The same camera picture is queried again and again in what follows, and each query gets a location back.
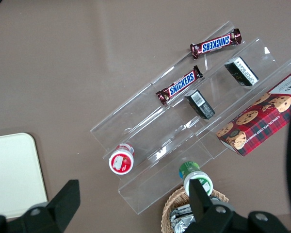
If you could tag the foil wrapped sandwich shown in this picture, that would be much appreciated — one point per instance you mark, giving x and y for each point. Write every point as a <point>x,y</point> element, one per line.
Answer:
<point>182,223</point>
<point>183,208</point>

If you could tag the clear acrylic stepped shelf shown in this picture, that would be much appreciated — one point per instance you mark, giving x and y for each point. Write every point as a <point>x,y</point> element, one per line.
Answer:
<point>140,116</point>

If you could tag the small black carton box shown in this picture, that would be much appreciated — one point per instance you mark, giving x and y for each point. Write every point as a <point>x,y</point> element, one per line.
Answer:
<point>241,71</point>
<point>199,104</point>

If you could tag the light wicker basket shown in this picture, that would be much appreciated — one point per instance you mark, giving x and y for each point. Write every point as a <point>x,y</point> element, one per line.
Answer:
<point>169,206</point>

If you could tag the red tartan cookie box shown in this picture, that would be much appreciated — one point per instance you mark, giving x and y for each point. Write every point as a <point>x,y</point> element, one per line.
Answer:
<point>257,121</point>

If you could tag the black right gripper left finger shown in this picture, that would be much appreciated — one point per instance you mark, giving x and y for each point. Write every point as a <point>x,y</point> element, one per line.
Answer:
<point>63,206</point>

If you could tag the green yogurt cup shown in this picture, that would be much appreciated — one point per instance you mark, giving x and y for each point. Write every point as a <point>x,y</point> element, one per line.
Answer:
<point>206,180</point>

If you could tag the Snickers chocolate bar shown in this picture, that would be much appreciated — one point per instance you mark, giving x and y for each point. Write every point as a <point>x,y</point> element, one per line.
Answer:
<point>215,43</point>
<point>182,85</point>

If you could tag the red strawberry yogurt cup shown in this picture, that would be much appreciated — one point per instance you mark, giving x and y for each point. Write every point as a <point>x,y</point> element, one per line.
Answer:
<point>121,162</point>

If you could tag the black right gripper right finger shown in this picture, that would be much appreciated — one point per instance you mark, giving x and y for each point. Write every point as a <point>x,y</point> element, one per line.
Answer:
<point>201,208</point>

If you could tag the beige plastic tray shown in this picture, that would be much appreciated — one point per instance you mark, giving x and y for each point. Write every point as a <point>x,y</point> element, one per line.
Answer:
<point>12,170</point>

